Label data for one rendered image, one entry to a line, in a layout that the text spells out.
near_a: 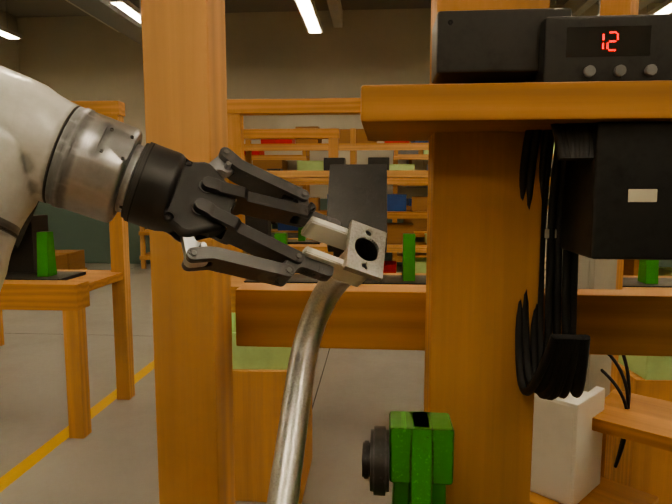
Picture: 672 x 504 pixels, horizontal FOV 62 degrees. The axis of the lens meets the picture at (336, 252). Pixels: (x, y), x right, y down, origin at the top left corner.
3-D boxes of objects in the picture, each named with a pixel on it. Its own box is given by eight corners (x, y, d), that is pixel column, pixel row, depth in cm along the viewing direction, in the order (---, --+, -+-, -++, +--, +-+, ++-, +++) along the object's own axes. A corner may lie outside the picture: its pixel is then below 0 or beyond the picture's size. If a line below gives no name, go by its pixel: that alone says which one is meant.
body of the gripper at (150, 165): (119, 193, 45) (229, 231, 48) (151, 119, 50) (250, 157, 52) (111, 237, 51) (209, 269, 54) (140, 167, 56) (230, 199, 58)
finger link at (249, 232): (199, 193, 50) (192, 205, 50) (309, 250, 52) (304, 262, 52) (190, 215, 53) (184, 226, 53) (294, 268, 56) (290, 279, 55)
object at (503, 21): (570, 70, 63) (573, 6, 63) (436, 73, 65) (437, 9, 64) (551, 82, 70) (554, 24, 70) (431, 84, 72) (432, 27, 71)
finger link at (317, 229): (300, 235, 57) (301, 229, 57) (361, 257, 59) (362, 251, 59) (310, 221, 55) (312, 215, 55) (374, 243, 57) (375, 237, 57)
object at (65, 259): (49, 289, 806) (47, 258, 802) (-7, 288, 808) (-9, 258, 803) (87, 276, 926) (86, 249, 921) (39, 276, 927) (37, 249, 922)
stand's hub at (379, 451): (388, 509, 61) (389, 443, 60) (360, 508, 61) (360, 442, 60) (388, 474, 68) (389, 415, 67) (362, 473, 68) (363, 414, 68)
